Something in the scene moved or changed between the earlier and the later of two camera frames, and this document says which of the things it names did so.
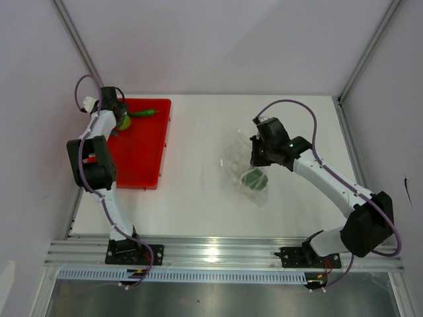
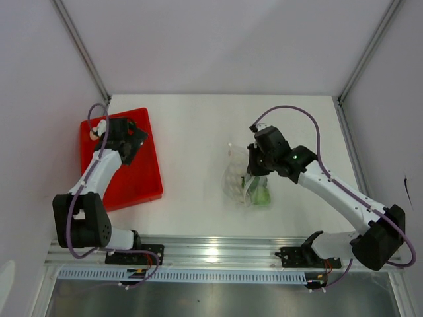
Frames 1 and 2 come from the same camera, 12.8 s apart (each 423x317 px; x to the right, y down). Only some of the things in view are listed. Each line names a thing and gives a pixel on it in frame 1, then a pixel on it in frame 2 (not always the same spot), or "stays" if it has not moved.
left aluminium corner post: (78, 40) stays
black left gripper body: (123, 107) to (135, 140)
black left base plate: (131, 251) stays
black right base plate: (307, 257) stays
